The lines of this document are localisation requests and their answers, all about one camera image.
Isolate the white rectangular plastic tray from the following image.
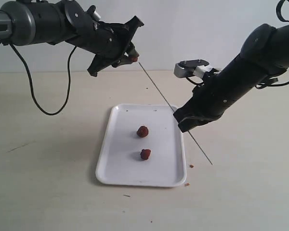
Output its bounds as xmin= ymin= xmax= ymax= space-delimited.
xmin=95 ymin=103 xmax=187 ymax=187

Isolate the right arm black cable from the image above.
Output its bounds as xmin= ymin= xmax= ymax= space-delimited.
xmin=186 ymin=0 xmax=289 ymax=90

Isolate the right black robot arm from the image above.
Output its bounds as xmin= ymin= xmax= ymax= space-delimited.
xmin=173 ymin=24 xmax=289 ymax=132

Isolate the left grey Piper arm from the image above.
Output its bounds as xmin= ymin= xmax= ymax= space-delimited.
xmin=0 ymin=0 xmax=144 ymax=77

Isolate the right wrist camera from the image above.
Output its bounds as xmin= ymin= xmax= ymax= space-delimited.
xmin=174 ymin=59 xmax=221 ymax=79

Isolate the thin metal skewer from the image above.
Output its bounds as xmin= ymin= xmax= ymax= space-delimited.
xmin=137 ymin=61 xmax=213 ymax=166

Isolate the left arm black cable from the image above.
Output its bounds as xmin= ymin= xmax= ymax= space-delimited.
xmin=0 ymin=40 xmax=78 ymax=115

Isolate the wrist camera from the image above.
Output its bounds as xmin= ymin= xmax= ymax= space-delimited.
xmin=86 ymin=5 xmax=101 ymax=22
xmin=174 ymin=59 xmax=221 ymax=79

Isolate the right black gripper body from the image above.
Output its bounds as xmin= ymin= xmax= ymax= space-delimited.
xmin=173 ymin=55 xmax=286 ymax=132

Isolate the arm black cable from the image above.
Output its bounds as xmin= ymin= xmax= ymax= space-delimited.
xmin=0 ymin=40 xmax=78 ymax=115
xmin=186 ymin=0 xmax=289 ymax=90

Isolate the red meat piece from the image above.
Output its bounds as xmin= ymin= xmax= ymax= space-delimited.
xmin=131 ymin=56 xmax=139 ymax=63
xmin=136 ymin=126 xmax=149 ymax=138
xmin=140 ymin=149 xmax=151 ymax=160

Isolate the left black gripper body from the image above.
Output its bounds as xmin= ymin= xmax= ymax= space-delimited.
xmin=66 ymin=16 xmax=144 ymax=77

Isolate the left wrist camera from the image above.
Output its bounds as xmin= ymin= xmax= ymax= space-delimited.
xmin=86 ymin=5 xmax=101 ymax=22

